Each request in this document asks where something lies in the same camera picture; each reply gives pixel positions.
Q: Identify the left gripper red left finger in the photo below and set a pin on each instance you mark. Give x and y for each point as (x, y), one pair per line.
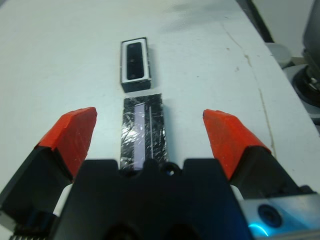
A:
(70, 135)

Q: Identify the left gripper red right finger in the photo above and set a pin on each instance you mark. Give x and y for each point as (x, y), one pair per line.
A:
(230, 137)

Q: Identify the black foil-wrapped bar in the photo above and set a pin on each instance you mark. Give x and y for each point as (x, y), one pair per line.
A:
(155, 135)

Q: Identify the box base white insert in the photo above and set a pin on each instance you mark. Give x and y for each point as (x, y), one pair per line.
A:
(136, 86)

